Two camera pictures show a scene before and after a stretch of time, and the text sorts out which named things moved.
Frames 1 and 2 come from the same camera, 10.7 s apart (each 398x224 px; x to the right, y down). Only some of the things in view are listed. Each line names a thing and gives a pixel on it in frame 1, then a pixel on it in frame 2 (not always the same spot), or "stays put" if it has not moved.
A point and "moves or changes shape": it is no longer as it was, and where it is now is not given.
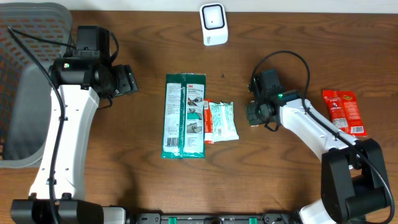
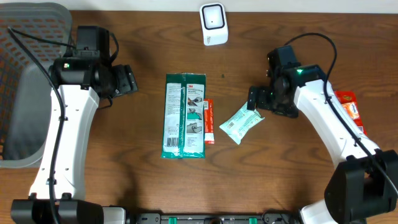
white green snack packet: x=183 y=130 stays put
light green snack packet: x=224 y=126 moves or changes shape
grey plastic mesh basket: x=32 y=36 stays put
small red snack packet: x=208 y=122 stays put
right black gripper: x=252 y=118 -> x=257 y=98
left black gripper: x=126 y=81 stays put
